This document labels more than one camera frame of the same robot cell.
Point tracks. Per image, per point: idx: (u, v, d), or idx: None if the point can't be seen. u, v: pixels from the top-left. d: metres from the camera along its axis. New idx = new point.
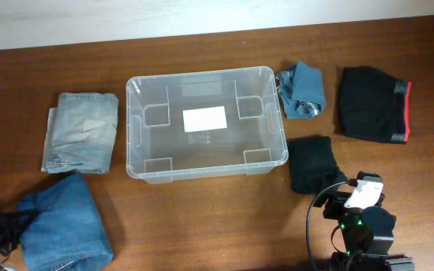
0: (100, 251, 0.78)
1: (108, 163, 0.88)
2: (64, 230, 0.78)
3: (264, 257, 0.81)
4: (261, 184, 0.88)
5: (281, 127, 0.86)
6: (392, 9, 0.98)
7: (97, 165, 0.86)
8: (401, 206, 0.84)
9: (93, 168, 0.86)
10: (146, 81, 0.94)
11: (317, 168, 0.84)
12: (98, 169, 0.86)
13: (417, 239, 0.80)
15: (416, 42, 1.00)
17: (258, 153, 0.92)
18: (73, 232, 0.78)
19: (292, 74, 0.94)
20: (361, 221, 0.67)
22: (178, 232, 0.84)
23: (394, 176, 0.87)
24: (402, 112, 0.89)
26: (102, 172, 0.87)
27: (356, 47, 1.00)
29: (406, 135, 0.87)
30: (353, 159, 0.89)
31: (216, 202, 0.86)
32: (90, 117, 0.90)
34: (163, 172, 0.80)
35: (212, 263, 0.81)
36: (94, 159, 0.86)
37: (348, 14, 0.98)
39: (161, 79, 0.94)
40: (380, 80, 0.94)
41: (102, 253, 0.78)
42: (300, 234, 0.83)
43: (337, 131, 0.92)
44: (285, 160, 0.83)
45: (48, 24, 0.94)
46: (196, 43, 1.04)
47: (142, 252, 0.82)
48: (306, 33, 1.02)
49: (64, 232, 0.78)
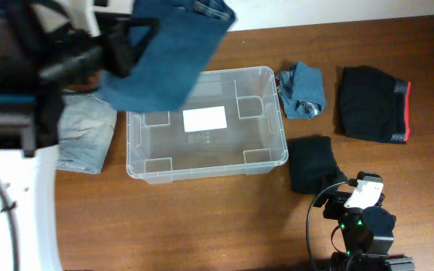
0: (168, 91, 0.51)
1: (100, 163, 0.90)
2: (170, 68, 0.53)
3: (264, 257, 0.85)
4: (261, 184, 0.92)
5: (281, 127, 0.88)
6: (389, 8, 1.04)
7: (90, 166, 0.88)
8: (399, 206, 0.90)
9: (84, 165, 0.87)
10: None
11: (319, 167, 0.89)
12: (90, 169, 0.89)
13: (405, 239, 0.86)
15: (413, 42, 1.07)
17: (258, 153, 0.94)
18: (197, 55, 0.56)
19: (292, 74, 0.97)
20: (361, 221, 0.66)
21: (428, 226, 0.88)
22: (180, 232, 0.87)
23: (392, 176, 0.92)
24: (402, 112, 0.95)
26: (94, 172, 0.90)
27: (354, 47, 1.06)
29: (405, 135, 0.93)
30: (349, 160, 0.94)
31: (217, 203, 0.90)
32: (89, 117, 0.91)
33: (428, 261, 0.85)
34: (164, 173, 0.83)
35: (213, 263, 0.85)
36: (87, 159, 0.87)
37: (345, 13, 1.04)
39: None
40: (381, 80, 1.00)
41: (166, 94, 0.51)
42: (297, 235, 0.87)
43: (337, 131, 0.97)
44: (285, 160, 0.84)
45: None
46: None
47: (145, 251, 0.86)
48: (306, 34, 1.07)
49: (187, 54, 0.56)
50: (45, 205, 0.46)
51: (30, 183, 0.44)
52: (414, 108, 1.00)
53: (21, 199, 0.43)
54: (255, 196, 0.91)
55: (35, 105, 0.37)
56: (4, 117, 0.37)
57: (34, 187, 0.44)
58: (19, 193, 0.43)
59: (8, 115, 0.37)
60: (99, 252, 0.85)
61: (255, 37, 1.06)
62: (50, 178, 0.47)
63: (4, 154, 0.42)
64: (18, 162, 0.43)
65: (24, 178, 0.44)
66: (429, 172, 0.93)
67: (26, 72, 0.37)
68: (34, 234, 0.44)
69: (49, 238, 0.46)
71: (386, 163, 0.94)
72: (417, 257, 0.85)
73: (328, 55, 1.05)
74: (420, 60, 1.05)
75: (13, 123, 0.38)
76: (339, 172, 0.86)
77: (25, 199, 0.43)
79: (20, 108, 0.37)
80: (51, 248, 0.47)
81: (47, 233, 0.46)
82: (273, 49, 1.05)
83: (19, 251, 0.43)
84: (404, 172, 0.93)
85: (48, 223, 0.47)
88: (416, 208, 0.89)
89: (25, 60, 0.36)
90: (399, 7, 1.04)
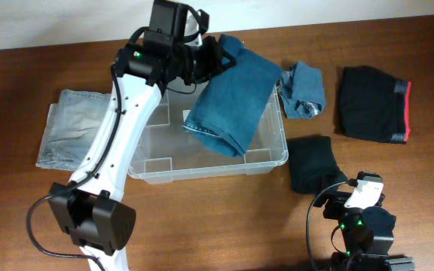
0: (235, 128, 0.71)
1: None
2: (238, 100, 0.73)
3: (264, 257, 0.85)
4: (261, 184, 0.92)
5: (281, 127, 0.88)
6: (389, 8, 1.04)
7: None
8: (399, 206, 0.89)
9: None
10: None
11: (319, 167, 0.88)
12: None
13: (405, 239, 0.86)
15: (413, 42, 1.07)
17: (258, 153, 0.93)
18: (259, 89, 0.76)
19: (293, 74, 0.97)
20: (361, 220, 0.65)
21: (428, 226, 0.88)
22: (179, 232, 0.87)
23: (392, 176, 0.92)
24: (402, 112, 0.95)
26: None
27: (354, 47, 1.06)
29: (406, 135, 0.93)
30: (349, 160, 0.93)
31: (217, 203, 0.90)
32: (89, 117, 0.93)
33: (428, 262, 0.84)
34: (163, 173, 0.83)
35: (212, 263, 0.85)
36: None
37: (344, 13, 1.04)
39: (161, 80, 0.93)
40: (381, 80, 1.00)
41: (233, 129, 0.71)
42: (297, 235, 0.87)
43: (337, 131, 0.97)
44: (285, 160, 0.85)
45: (47, 23, 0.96)
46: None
47: (145, 251, 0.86)
48: (305, 34, 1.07)
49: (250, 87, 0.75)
50: (141, 123, 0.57)
51: (140, 102, 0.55)
52: (414, 108, 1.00)
53: (130, 111, 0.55)
54: (255, 196, 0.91)
55: (159, 64, 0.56)
56: (139, 63, 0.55)
57: (142, 108, 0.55)
58: (130, 106, 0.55)
59: (141, 62, 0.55)
60: None
61: (255, 37, 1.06)
62: (143, 116, 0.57)
63: (134, 80, 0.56)
64: (139, 88, 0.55)
65: (138, 96, 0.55)
66: (429, 172, 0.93)
67: (161, 42, 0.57)
68: (126, 140, 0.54)
69: (127, 153, 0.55)
71: (386, 163, 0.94)
72: (417, 258, 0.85)
73: (328, 55, 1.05)
74: (420, 60, 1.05)
75: (142, 71, 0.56)
76: (339, 172, 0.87)
77: (132, 113, 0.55)
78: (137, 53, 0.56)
79: (149, 62, 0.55)
80: (126, 162, 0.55)
81: (127, 156, 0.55)
82: (273, 49, 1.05)
83: (110, 147, 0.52)
84: (404, 172, 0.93)
85: (135, 138, 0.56)
88: (416, 208, 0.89)
89: (166, 35, 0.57)
90: (399, 7, 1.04)
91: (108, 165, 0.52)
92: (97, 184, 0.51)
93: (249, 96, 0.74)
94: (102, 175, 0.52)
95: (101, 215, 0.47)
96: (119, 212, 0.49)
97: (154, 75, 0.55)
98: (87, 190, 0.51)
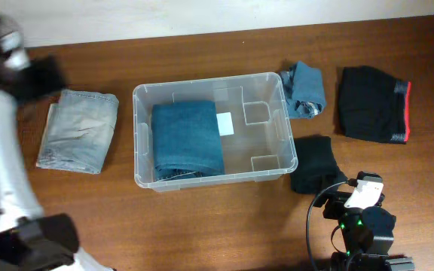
0: (197, 159, 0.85)
1: (99, 163, 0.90)
2: (184, 137, 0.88)
3: (264, 256, 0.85)
4: (260, 184, 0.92)
5: (289, 134, 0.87)
6: (388, 8, 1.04)
7: (87, 165, 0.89)
8: (399, 206, 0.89)
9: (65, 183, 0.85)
10: (152, 87, 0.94)
11: (318, 168, 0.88)
12: (90, 169, 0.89)
13: (405, 239, 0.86)
15: (413, 42, 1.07)
17: (265, 159, 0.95)
18: (203, 121, 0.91)
19: (293, 74, 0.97)
20: (361, 221, 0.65)
21: (427, 226, 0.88)
22: (179, 232, 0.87)
23: (392, 176, 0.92)
24: (402, 111, 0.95)
26: (94, 172, 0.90)
27: (353, 47, 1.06)
29: (406, 135, 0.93)
30: (349, 160, 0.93)
31: (217, 203, 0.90)
32: (89, 117, 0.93)
33: (428, 262, 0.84)
34: (172, 181, 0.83)
35: (212, 263, 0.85)
36: (86, 159, 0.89)
37: (344, 13, 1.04)
39: (167, 86, 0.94)
40: (381, 80, 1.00)
41: (191, 162, 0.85)
42: (297, 235, 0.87)
43: (337, 131, 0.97)
44: (294, 167, 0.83)
45: (48, 24, 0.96)
46: (184, 58, 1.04)
47: (144, 251, 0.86)
48: (305, 34, 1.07)
49: (191, 123, 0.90)
50: (7, 138, 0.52)
51: None
52: (414, 108, 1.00)
53: None
54: (255, 196, 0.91)
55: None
56: None
57: None
58: None
59: None
60: (99, 252, 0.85)
61: (255, 37, 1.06)
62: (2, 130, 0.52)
63: None
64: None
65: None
66: (429, 172, 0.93)
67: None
68: (1, 162, 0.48)
69: (17, 181, 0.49)
71: (386, 163, 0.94)
72: (417, 258, 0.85)
73: (328, 55, 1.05)
74: (420, 60, 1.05)
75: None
76: (339, 172, 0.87)
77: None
78: None
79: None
80: (19, 184, 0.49)
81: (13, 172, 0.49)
82: (273, 49, 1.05)
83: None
84: (404, 172, 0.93)
85: (13, 156, 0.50)
88: (417, 208, 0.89)
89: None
90: (399, 7, 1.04)
91: (4, 193, 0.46)
92: (7, 217, 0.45)
93: (196, 130, 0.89)
94: (5, 208, 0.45)
95: (32, 239, 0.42)
96: (51, 226, 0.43)
97: None
98: (3, 228, 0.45)
